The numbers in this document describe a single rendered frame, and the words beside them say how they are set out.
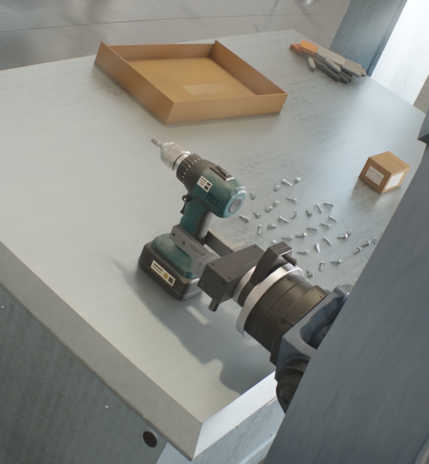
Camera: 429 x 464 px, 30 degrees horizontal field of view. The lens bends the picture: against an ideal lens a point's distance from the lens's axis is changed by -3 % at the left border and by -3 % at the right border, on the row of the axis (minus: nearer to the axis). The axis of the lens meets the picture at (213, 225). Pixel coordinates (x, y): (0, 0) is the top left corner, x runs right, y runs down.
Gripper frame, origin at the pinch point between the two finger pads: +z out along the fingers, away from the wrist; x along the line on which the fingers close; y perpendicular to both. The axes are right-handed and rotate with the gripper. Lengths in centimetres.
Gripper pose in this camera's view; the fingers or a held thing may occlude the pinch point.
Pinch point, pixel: (191, 234)
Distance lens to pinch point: 139.9
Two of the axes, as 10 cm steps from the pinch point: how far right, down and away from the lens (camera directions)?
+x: 6.2, -2.2, 7.5
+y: -3.5, 7.8, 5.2
